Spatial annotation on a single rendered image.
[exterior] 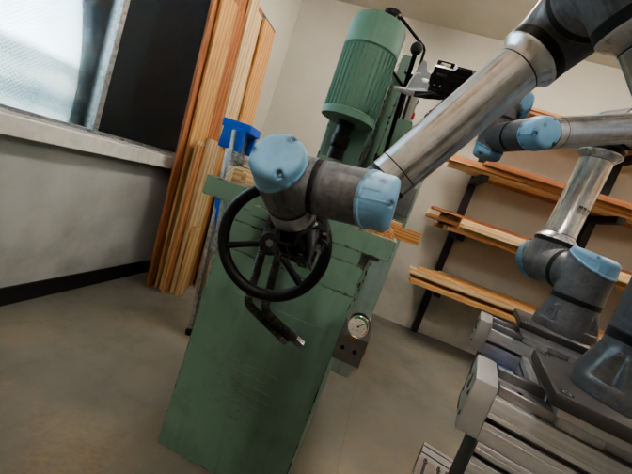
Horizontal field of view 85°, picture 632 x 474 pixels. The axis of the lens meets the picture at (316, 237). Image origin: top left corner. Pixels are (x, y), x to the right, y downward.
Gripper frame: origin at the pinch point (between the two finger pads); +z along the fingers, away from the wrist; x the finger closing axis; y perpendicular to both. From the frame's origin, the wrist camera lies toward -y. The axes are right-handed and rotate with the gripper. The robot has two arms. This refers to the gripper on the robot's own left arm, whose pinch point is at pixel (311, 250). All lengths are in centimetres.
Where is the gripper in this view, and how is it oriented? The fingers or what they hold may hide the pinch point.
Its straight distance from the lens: 75.3
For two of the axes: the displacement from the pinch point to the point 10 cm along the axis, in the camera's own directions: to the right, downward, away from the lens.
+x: 9.4, 2.6, -2.2
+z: 1.0, 4.3, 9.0
